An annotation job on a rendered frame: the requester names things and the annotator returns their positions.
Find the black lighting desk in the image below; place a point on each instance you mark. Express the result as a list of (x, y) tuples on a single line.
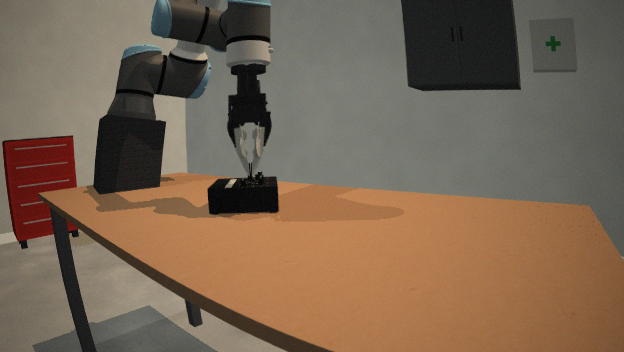
[(244, 195)]

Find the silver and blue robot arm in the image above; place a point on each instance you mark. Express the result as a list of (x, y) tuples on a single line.
[(185, 72)]

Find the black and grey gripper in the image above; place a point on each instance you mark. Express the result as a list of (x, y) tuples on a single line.
[(248, 109)]

